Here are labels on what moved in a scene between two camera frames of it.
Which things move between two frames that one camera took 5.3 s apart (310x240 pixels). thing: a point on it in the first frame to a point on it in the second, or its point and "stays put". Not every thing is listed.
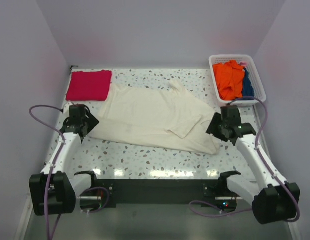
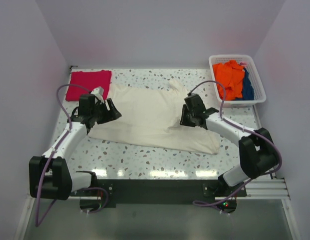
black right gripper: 212,128 to 183,121
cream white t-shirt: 169,115 stays put
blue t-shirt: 247,88 stays put
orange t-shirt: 229,76 stays put
